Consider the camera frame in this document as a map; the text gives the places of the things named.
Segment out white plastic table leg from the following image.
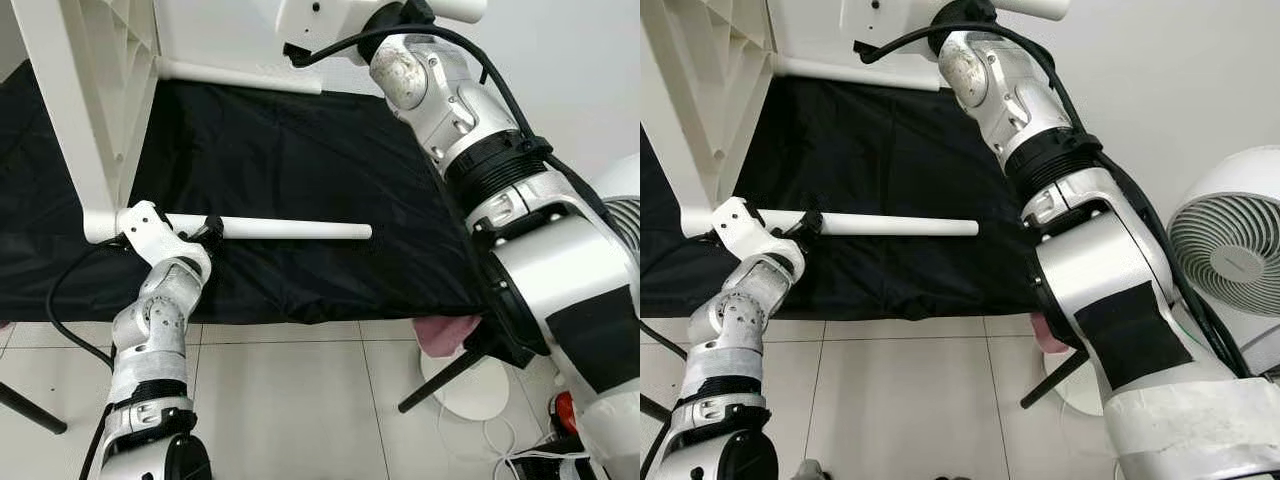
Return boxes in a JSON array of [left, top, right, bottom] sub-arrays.
[[85, 212, 374, 245], [680, 206, 980, 239], [998, 0, 1072, 22], [769, 55, 942, 94], [428, 0, 489, 24], [157, 55, 324, 97]]

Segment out white plastic table top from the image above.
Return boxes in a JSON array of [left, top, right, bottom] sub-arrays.
[[640, 0, 778, 239], [10, 0, 163, 245]]

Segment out black table cloth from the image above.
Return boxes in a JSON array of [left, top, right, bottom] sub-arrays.
[[640, 75, 1048, 322], [0, 60, 493, 327]]

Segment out white fan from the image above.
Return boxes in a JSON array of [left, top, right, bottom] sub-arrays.
[[1164, 145, 1280, 378], [589, 154, 641, 257]]

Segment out pink seat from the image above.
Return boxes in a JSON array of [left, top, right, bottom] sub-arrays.
[[1029, 311, 1072, 354], [414, 314, 482, 357]]

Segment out white round floor base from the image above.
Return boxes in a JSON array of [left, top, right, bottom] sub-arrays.
[[1044, 349, 1107, 417], [419, 349, 514, 422]]

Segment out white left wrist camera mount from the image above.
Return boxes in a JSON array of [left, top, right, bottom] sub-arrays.
[[114, 200, 202, 268], [711, 196, 798, 265]]

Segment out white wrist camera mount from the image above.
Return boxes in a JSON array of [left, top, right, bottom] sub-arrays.
[[839, 0, 948, 51], [711, 196, 798, 265], [274, 0, 387, 67], [114, 200, 202, 268]]

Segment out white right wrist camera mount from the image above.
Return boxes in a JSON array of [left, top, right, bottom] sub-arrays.
[[839, 0, 948, 51], [274, 0, 387, 67]]

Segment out white floor cable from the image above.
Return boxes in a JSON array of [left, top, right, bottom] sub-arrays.
[[434, 398, 593, 480]]

